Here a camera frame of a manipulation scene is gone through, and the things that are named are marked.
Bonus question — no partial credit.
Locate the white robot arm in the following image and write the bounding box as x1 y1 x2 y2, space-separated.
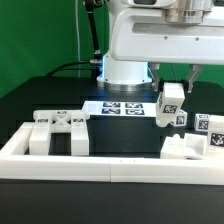
98 0 224 89

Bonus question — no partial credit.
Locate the white tagged cube near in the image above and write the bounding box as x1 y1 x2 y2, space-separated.
172 110 188 127

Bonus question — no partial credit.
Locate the white chair seat part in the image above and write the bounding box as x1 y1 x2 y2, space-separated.
160 133 207 160

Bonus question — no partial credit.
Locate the white tagged cube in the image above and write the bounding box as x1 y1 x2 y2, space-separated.
172 110 188 127
194 114 210 132

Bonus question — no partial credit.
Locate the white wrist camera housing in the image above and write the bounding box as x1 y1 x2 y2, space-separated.
121 0 176 8

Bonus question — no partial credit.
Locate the white tagged cube far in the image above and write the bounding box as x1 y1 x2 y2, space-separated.
194 114 210 132

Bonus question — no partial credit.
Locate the white marker sheet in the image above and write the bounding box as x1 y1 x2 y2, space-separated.
82 101 159 117

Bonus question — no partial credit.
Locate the white U-shaped obstacle frame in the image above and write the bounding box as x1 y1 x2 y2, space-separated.
0 122 224 185

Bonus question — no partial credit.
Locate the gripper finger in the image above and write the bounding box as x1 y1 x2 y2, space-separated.
149 63 163 92
181 64 203 93

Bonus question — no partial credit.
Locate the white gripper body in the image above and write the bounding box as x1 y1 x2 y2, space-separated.
109 7 224 65

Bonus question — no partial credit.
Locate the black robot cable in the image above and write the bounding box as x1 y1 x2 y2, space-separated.
46 0 105 78

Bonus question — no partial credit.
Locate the white chair back part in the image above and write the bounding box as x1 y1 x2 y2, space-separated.
29 110 90 156

